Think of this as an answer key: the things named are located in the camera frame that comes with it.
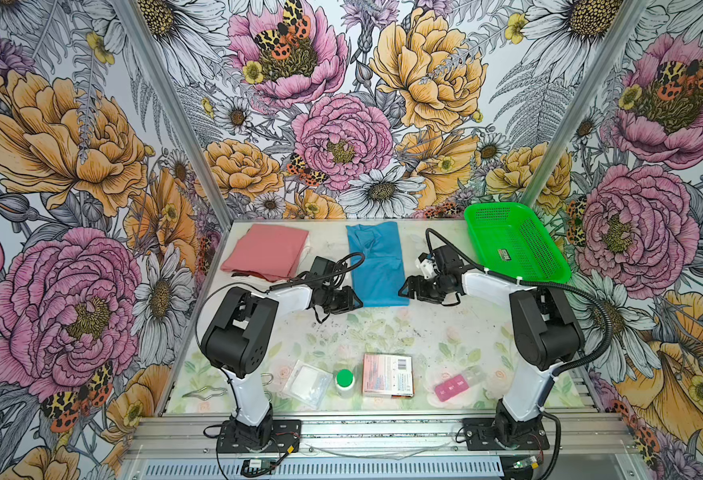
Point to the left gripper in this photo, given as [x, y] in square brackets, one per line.
[347, 303]

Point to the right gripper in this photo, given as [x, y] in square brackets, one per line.
[420, 290]

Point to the blue t shirt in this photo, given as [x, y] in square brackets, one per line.
[378, 280]

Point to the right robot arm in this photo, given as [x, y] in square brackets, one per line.
[545, 333]

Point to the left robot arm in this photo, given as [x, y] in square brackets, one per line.
[236, 341]

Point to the green plastic basket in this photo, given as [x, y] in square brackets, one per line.
[510, 239]

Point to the green capped small bottle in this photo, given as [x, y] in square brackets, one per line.
[345, 383]

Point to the folded red t shirt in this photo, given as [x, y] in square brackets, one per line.
[269, 252]

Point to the pink printed card box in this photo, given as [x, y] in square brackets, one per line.
[388, 375]

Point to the clear plastic bag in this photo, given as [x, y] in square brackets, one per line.
[308, 384]

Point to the pink pill organizer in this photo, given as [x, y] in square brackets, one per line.
[459, 383]

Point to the metal paper clip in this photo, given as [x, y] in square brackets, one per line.
[206, 393]

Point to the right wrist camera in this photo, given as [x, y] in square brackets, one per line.
[427, 266]

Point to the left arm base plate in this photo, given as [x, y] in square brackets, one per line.
[273, 436]

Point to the aluminium front rail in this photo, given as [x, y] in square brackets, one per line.
[385, 434]

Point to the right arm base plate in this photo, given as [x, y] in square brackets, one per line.
[486, 434]

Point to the white vented cable duct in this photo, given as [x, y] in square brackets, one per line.
[472, 467]

